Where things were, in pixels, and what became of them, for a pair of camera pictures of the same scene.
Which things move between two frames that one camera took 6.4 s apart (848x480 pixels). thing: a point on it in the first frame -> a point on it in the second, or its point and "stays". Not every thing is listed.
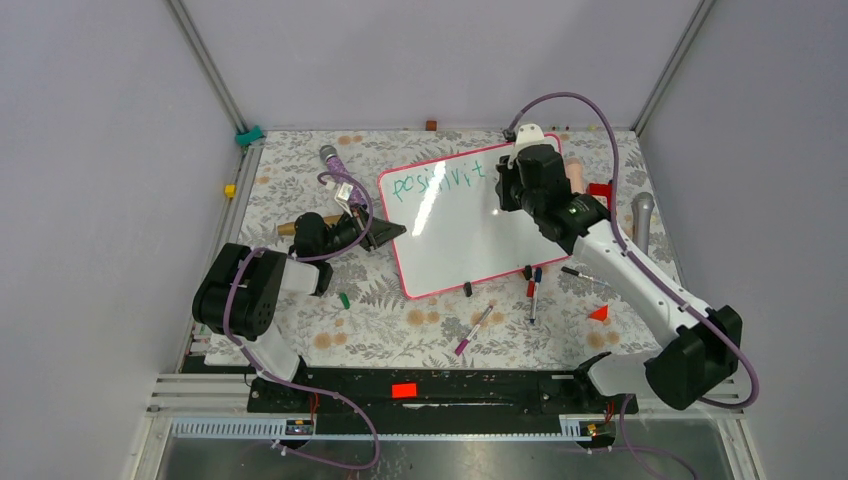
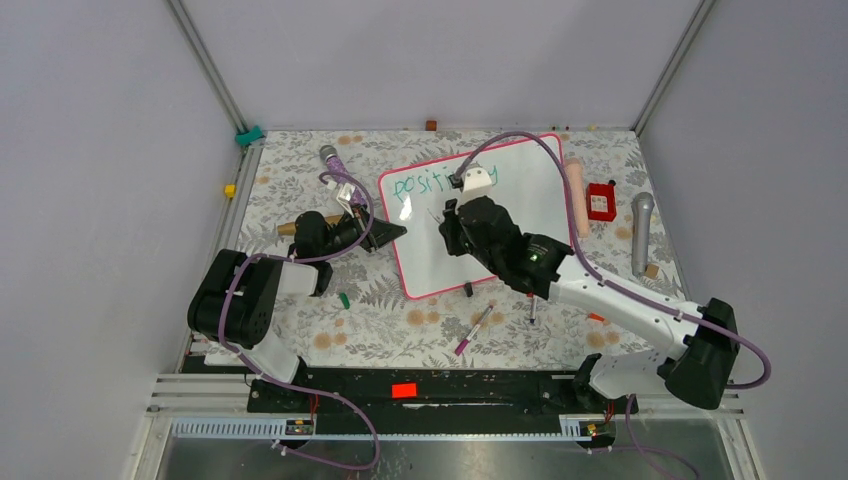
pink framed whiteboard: x=456 y=232 stays
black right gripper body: x=513 y=195 -> x=460 y=243
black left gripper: x=382 y=232 stays
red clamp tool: x=602 y=189 stays
